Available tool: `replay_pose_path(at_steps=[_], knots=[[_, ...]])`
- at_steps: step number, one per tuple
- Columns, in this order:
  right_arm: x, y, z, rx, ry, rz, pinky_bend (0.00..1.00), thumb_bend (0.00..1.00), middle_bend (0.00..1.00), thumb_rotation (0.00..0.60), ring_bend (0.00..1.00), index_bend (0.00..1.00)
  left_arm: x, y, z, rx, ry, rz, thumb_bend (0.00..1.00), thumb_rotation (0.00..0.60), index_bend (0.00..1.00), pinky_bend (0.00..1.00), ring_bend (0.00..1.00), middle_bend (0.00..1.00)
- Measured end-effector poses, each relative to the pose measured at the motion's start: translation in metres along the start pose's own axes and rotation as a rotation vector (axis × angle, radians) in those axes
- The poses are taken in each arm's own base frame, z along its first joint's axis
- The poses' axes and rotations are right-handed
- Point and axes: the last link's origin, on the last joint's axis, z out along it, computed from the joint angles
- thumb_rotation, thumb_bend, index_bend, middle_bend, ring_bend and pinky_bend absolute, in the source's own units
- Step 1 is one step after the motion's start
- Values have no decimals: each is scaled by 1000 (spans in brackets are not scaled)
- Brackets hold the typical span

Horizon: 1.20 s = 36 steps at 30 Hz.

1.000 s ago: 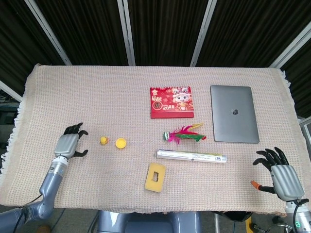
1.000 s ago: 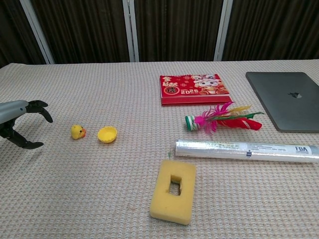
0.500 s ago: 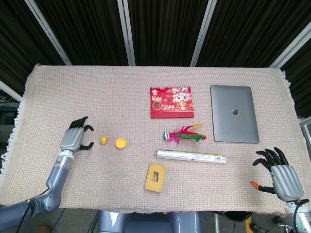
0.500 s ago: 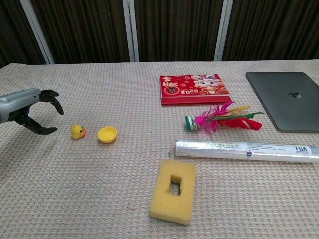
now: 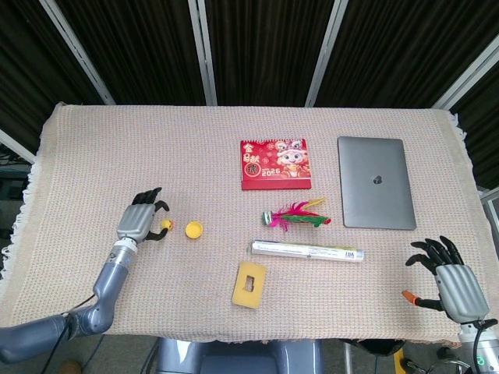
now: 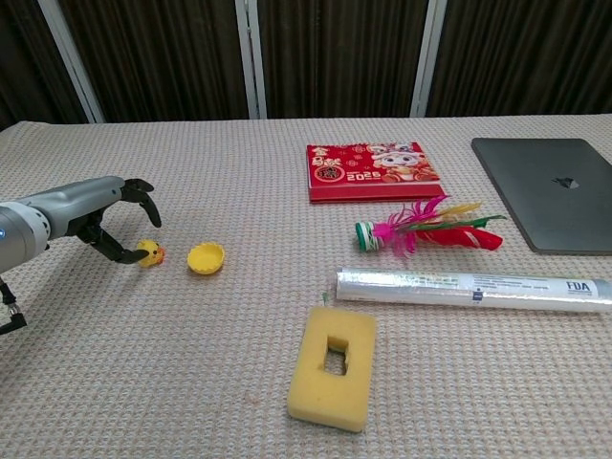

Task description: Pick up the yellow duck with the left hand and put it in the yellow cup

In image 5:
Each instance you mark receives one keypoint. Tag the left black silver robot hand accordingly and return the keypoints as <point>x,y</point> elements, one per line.
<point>134,220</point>

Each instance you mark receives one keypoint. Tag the beige woven tablecloth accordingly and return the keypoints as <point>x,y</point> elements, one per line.
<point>156,156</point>

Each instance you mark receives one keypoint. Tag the black pleated curtain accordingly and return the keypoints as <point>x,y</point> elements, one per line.
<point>148,50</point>

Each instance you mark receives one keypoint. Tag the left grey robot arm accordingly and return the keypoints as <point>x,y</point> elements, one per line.
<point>109,276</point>

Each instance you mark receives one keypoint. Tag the colourful feather shuttlecock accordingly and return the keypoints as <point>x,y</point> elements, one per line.
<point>298,218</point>

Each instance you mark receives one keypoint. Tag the grey robot torso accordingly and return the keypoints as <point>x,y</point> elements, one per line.
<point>241,356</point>

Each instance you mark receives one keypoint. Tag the grey closed laptop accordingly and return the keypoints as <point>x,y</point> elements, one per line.
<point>376,183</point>

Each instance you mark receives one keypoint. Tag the aluminium frame post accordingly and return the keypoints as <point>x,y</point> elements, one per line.
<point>325,54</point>
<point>468,76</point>
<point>15,145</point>
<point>78,52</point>
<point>202,50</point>

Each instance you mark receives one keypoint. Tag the red 2026 desk calendar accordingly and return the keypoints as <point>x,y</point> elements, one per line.
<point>274,165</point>

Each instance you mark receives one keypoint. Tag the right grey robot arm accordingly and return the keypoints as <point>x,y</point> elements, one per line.
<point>481,346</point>

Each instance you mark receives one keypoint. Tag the yellow sponge with rectangular hole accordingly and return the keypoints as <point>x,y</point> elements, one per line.
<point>245,292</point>

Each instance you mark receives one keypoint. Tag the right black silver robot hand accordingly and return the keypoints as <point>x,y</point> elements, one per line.
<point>460,288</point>

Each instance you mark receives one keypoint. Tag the small yellow toy figure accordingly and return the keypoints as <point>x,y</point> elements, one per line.
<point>167,224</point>

